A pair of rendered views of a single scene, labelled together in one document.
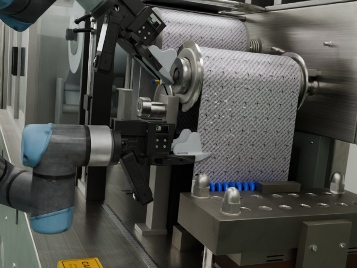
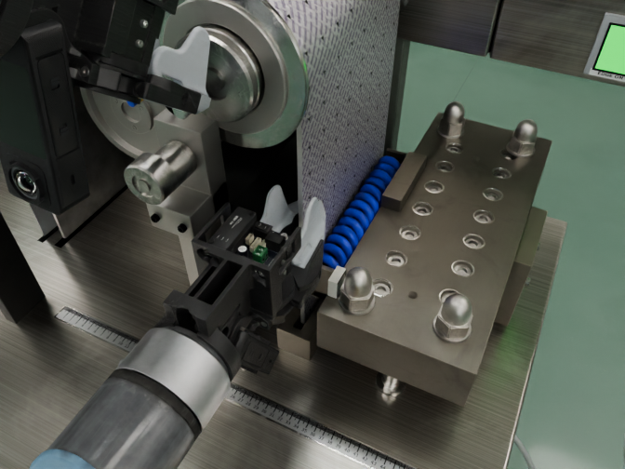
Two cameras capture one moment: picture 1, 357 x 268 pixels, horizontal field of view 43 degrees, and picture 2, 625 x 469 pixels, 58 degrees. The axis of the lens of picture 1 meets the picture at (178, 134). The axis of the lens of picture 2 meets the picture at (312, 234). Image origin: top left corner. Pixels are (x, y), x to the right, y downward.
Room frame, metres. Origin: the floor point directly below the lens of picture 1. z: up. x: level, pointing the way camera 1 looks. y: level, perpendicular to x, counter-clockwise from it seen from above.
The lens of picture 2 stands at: (0.60, 0.21, 1.47)
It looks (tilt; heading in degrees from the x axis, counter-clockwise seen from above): 45 degrees down; 320
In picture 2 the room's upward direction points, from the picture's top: straight up
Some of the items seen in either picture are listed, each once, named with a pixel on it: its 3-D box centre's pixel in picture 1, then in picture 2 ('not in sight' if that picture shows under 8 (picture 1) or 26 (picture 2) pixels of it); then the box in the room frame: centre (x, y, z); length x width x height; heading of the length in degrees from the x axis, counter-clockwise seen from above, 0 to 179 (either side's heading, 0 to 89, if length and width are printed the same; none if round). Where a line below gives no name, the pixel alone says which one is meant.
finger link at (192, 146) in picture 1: (194, 146); (310, 221); (0.89, -0.03, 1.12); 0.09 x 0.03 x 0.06; 113
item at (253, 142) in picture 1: (246, 147); (350, 144); (0.96, -0.15, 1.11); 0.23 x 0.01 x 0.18; 114
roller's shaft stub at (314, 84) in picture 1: (299, 85); not in sight; (1.08, -0.27, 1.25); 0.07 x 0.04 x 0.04; 114
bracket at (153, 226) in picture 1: (155, 165); (198, 253); (0.98, 0.04, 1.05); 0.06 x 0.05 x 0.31; 114
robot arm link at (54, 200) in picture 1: (46, 198); not in sight; (0.81, 0.23, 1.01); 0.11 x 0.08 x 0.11; 60
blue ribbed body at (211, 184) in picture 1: (245, 189); (362, 210); (0.94, -0.15, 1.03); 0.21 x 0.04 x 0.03; 114
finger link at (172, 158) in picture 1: (172, 158); (292, 273); (0.87, 0.01, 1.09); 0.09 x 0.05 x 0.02; 113
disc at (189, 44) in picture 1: (186, 76); (226, 68); (0.96, -0.01, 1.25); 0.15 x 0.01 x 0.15; 24
